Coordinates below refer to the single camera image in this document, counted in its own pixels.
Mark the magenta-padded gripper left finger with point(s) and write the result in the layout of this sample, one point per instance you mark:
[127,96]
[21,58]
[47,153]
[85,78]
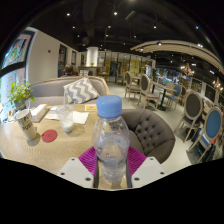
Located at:
[87,159]

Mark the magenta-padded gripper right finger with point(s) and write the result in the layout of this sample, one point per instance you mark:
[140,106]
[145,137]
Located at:
[136,159]

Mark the clear blue-capped water bottle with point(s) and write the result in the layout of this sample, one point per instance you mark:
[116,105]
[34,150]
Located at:
[110,140]

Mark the grey tufted armchair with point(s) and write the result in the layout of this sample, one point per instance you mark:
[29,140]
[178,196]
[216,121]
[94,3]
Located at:
[150,133]

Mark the flat round red coaster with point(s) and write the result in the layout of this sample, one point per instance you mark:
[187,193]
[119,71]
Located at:
[49,136]

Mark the clear plastic cup with straw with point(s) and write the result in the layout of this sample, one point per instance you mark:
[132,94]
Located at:
[66,120]

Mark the yellow table card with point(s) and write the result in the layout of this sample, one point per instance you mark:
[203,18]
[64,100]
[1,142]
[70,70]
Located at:
[90,107]

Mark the grey white chevron pillow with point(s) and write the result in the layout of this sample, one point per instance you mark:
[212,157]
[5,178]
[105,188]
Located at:
[81,90]

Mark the white printed mug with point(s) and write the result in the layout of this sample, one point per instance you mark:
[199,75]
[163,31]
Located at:
[26,125]

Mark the group of dining chairs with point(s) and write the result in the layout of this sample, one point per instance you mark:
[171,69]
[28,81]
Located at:
[193,108]

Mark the grey curved sofa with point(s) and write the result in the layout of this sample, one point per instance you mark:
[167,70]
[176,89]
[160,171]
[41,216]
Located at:
[50,90]

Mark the person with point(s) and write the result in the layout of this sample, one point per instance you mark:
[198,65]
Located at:
[68,70]

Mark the green potted plant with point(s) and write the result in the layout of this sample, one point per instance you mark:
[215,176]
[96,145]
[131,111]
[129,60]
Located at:
[20,93]

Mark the colourful window poster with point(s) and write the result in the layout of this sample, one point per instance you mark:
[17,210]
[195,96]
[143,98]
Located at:
[16,50]

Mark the group of ceiling lights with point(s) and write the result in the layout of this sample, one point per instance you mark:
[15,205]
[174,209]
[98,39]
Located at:
[115,13]

